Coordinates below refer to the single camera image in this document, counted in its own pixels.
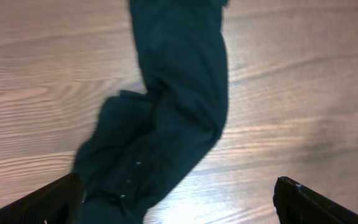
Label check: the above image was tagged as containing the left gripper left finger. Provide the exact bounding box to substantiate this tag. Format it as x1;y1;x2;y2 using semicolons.
0;174;85;224

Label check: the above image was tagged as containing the black garment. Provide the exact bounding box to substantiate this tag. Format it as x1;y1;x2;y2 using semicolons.
73;0;228;224

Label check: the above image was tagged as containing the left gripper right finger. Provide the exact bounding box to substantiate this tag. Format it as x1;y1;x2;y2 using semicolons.
273;176;358;224

